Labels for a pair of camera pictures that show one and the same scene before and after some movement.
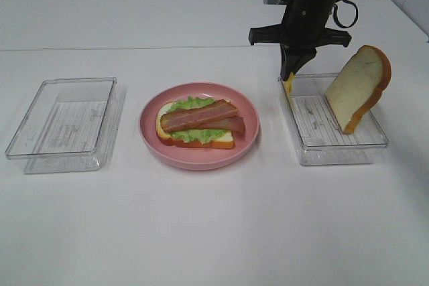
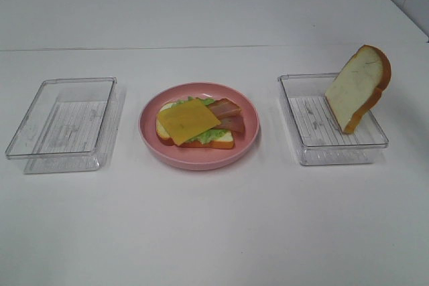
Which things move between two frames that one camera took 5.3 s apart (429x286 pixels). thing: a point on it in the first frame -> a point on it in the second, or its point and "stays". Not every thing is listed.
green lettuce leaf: (194, 135) stays
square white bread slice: (226, 141) stays
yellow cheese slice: (288, 84) -> (187, 120)
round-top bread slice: (358, 86) stays
